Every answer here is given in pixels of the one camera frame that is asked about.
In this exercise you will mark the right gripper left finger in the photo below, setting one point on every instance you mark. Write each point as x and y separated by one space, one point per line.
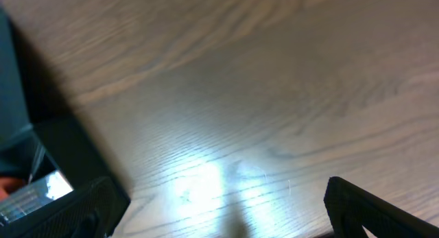
86 212

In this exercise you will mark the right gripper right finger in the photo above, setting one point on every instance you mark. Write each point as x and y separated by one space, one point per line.
353 211

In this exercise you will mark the orange scraper wooden handle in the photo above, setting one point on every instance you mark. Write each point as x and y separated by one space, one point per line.
9 185

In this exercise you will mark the dark green box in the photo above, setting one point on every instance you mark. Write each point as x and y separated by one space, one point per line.
33 110

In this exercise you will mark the blue precision screwdriver set case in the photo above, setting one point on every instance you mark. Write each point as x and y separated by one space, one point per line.
34 196

